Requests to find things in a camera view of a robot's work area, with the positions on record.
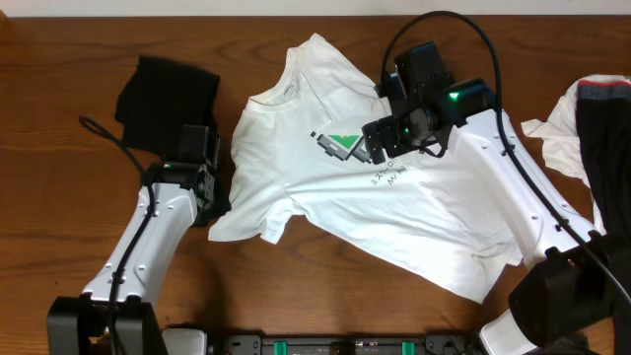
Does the dark navy striped garment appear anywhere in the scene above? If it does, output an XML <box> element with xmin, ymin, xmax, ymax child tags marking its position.
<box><xmin>576</xmin><ymin>80</ymin><xmax>630</xmax><ymax>237</ymax></box>

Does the white printed t-shirt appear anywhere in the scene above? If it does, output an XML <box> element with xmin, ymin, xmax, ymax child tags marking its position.
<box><xmin>209</xmin><ymin>35</ymin><xmax>522</xmax><ymax>302</ymax></box>

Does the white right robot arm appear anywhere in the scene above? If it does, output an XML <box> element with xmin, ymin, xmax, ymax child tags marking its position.
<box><xmin>363</xmin><ymin>75</ymin><xmax>630</xmax><ymax>354</ymax></box>

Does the black folded cloth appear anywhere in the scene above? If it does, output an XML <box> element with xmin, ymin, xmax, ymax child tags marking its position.
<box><xmin>114</xmin><ymin>56</ymin><xmax>231</xmax><ymax>227</ymax></box>

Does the white crumpled garment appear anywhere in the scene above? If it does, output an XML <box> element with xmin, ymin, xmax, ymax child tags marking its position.
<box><xmin>520</xmin><ymin>73</ymin><xmax>631</xmax><ymax>236</ymax></box>

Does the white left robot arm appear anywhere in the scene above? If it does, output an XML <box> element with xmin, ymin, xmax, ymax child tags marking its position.
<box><xmin>46</xmin><ymin>161</ymin><xmax>216</xmax><ymax>355</ymax></box>

